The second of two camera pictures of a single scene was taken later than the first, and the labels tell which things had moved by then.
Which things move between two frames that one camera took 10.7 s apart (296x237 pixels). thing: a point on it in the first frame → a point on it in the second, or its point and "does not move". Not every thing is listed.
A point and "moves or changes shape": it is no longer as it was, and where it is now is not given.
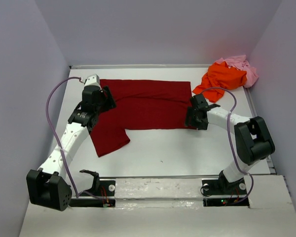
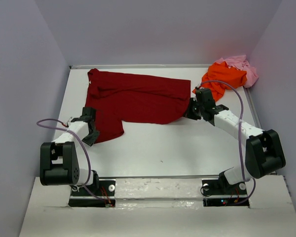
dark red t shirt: (140, 104) moves or changes shape
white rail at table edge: (140, 65) does not move
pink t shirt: (240, 62) does not move
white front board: (170, 207) does not move
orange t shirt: (220, 76) does not move
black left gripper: (110, 102) → (90, 141)
